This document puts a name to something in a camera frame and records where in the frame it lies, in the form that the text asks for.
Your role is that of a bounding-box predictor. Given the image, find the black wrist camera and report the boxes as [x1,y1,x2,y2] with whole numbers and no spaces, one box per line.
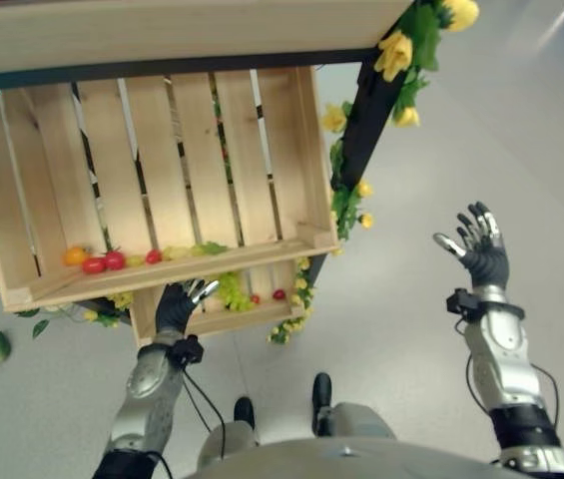
[445,287,483,321]
[168,334,206,368]

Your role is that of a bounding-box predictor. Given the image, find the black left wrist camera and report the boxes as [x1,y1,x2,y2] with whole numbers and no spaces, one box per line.
[168,334,206,368]

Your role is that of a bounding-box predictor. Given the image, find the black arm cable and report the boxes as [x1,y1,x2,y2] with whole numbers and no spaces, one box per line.
[180,365,229,460]
[529,362,561,431]

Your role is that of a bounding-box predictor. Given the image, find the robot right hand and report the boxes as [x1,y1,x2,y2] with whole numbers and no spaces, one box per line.
[433,201,511,290]

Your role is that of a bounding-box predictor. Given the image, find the green leaf garland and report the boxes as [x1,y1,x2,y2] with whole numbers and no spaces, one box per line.
[328,0,482,256]

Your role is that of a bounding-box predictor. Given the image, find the robot right leg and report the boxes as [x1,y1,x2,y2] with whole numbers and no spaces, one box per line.
[316,401,398,441]

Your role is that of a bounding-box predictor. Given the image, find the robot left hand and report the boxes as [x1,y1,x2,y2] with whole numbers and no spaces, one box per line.
[155,278,221,335]

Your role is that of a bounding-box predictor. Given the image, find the orange tomato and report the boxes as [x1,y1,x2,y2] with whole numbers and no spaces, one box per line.
[63,245,89,267]

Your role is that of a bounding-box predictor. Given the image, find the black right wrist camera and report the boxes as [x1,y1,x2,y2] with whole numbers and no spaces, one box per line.
[445,287,483,321]

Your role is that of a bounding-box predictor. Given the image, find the dark robot foot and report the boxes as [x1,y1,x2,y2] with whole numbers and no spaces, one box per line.
[310,371,334,436]
[233,395,257,431]

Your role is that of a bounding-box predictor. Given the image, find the silver robot torso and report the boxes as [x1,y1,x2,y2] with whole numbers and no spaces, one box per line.
[195,432,508,479]

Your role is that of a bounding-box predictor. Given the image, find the garland of small yellow flowers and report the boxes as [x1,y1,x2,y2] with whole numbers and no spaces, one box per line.
[266,255,315,346]

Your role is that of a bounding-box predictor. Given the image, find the robot left leg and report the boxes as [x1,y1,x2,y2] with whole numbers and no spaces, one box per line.
[196,420,263,473]

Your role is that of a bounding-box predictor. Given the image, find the small wooden crate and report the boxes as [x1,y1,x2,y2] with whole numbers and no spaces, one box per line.
[128,256,313,348]

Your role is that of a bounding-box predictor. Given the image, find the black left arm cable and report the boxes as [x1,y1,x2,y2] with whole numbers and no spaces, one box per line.
[180,365,229,460]

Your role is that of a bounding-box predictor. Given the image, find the dark robot left foot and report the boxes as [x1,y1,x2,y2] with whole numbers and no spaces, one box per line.
[233,395,257,431]

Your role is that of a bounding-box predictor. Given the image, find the light wooden shelf board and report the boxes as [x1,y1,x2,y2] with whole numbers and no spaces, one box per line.
[0,0,413,81]

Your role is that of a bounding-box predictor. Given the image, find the green leafy vegetable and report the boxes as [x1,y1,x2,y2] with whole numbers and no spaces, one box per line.
[190,240,230,257]

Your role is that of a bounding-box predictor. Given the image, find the green grape bunch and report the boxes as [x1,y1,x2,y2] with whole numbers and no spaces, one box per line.
[216,271,256,312]

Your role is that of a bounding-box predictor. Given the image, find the robot leg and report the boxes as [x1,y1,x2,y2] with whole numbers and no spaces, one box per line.
[316,401,398,441]
[196,420,263,473]

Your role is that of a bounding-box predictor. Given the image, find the dark robot right foot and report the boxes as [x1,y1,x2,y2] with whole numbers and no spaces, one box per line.
[310,371,334,436]

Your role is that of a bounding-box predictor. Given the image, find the large slatted wooden crate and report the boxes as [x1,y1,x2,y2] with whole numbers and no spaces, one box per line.
[0,64,341,314]

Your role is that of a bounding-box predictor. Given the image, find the black shelf frame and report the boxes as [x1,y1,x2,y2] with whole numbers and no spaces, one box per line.
[0,47,398,194]

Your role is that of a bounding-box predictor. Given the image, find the large yellow fabric flower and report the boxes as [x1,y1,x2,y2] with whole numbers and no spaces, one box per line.
[441,0,481,34]
[373,29,415,83]

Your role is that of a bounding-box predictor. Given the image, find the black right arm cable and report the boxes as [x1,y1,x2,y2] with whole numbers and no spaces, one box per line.
[529,362,561,431]

